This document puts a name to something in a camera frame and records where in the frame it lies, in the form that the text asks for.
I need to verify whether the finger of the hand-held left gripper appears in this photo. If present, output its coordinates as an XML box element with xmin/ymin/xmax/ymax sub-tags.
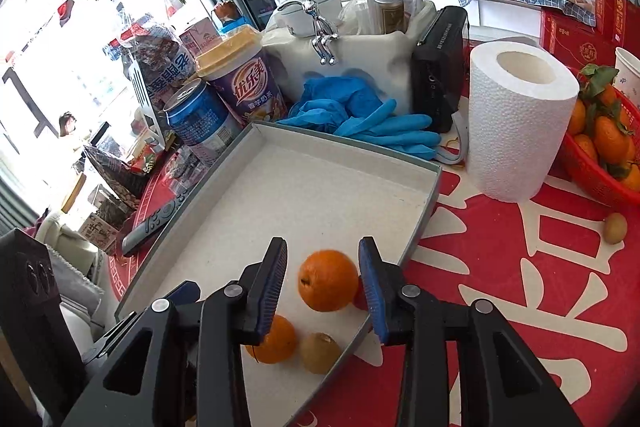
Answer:
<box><xmin>150</xmin><ymin>281</ymin><xmax>202</xmax><ymax>308</ymax></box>

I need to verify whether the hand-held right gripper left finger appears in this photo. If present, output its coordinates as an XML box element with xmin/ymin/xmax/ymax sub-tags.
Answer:
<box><xmin>60</xmin><ymin>237</ymin><xmax>290</xmax><ymax>427</ymax></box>

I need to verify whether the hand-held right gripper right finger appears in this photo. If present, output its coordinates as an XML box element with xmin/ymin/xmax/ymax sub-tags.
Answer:
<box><xmin>357</xmin><ymin>236</ymin><xmax>583</xmax><ymax>427</ymax></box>

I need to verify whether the large orange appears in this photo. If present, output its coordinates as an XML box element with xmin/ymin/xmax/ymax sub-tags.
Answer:
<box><xmin>298</xmin><ymin>249</ymin><xmax>360</xmax><ymax>313</ymax></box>

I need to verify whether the small brown-green fruit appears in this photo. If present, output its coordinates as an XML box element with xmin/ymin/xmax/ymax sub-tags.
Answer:
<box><xmin>602</xmin><ymin>213</ymin><xmax>628</xmax><ymax>244</ymax></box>
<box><xmin>300</xmin><ymin>332</ymin><xmax>342</xmax><ymax>375</ymax></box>

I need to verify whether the grey and white tray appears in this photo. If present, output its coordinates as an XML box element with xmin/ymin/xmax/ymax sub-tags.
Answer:
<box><xmin>114</xmin><ymin>122</ymin><xmax>443</xmax><ymax>427</ymax></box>

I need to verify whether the small orange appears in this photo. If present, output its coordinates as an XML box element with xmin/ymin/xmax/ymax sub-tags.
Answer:
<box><xmin>245</xmin><ymin>314</ymin><xmax>298</xmax><ymax>365</ymax></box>

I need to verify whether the grey remote control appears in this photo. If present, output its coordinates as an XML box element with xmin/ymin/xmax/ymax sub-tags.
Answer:
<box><xmin>121</xmin><ymin>199</ymin><xmax>178</xmax><ymax>258</ymax></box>

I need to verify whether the red round table mat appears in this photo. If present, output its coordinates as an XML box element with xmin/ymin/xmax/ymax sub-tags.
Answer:
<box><xmin>105</xmin><ymin>42</ymin><xmax>640</xmax><ymax>427</ymax></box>

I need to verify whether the patterned snack packet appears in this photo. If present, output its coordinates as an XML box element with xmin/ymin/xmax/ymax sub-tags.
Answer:
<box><xmin>82</xmin><ymin>144</ymin><xmax>148</xmax><ymax>212</ymax></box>

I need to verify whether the blue drink can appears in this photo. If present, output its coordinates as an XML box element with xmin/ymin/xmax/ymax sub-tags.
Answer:
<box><xmin>164</xmin><ymin>78</ymin><xmax>243</xmax><ymax>168</ymax></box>

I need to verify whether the pile of blue gloves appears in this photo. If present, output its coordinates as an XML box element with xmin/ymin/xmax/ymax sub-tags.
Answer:
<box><xmin>276</xmin><ymin>76</ymin><xmax>443</xmax><ymax>162</ymax></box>

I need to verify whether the purple milk tea cup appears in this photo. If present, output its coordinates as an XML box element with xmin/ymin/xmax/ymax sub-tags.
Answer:
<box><xmin>195</xmin><ymin>26</ymin><xmax>289</xmax><ymax>128</ymax></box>

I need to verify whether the white toilet paper roll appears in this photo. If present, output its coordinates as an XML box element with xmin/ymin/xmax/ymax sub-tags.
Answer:
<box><xmin>466</xmin><ymin>42</ymin><xmax>581</xmax><ymax>204</ymax></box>

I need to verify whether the clear snack bag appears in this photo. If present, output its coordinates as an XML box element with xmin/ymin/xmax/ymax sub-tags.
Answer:
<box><xmin>105</xmin><ymin>24</ymin><xmax>196</xmax><ymax>142</ymax></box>

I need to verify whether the black portable radio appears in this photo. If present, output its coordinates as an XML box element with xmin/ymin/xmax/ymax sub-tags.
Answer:
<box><xmin>410</xmin><ymin>6</ymin><xmax>471</xmax><ymax>134</ymax></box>

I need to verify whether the white storage bag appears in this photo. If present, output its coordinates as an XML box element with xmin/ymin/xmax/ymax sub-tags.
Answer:
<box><xmin>262</xmin><ymin>0</ymin><xmax>436</xmax><ymax>118</ymax></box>

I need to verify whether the red plastic basket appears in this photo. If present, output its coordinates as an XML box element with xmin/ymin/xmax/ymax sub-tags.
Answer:
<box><xmin>559</xmin><ymin>82</ymin><xmax>640</xmax><ymax>210</ymax></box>

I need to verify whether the pink and white carton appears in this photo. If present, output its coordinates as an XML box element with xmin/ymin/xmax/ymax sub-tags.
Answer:
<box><xmin>179</xmin><ymin>18</ymin><xmax>221</xmax><ymax>55</ymax></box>

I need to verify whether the silver rabbit figure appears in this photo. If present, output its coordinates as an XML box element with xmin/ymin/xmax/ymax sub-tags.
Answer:
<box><xmin>299</xmin><ymin>0</ymin><xmax>341</xmax><ymax>66</ymax></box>

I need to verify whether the pile of leafy mandarins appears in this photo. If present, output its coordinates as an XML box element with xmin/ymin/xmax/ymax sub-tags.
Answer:
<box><xmin>565</xmin><ymin>64</ymin><xmax>640</xmax><ymax>192</ymax></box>

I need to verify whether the brown bottle with black cap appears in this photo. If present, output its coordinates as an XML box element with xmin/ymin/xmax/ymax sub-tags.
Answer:
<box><xmin>372</xmin><ymin>0</ymin><xmax>407</xmax><ymax>34</ymax></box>

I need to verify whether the large red gift box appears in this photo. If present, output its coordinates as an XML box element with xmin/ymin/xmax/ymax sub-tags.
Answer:
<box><xmin>539</xmin><ymin>7</ymin><xmax>621</xmax><ymax>68</ymax></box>

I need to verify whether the white paper cup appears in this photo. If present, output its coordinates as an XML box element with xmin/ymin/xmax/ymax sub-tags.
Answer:
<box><xmin>612</xmin><ymin>47</ymin><xmax>640</xmax><ymax>102</ymax></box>

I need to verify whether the small red gift box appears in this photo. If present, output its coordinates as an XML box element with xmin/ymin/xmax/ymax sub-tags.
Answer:
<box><xmin>594</xmin><ymin>0</ymin><xmax>640</xmax><ymax>45</ymax></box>

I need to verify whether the grey wrist strap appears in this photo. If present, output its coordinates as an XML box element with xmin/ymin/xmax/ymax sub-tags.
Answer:
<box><xmin>432</xmin><ymin>109</ymin><xmax>472</xmax><ymax>166</ymax></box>

